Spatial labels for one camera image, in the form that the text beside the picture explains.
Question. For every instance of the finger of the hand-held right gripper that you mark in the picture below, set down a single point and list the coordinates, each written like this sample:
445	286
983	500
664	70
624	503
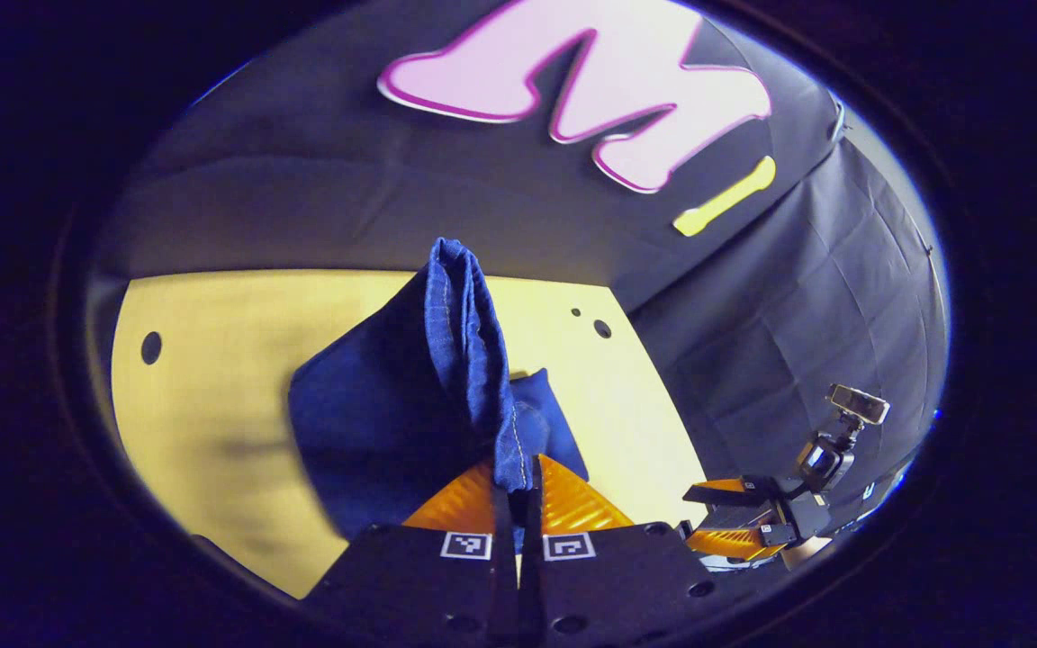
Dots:
739	538
734	491

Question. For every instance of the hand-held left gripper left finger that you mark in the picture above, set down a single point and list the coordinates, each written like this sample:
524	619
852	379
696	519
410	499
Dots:
505	576

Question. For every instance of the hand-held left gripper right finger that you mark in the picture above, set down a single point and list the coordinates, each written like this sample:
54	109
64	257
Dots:
532	585

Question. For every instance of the blue denim jeans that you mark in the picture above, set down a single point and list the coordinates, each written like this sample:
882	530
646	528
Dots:
374	423

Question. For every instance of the large black table grommet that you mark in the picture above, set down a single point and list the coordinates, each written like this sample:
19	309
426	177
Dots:
151	347
602	328

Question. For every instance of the black backdrop cloth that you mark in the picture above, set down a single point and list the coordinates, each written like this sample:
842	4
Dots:
302	180

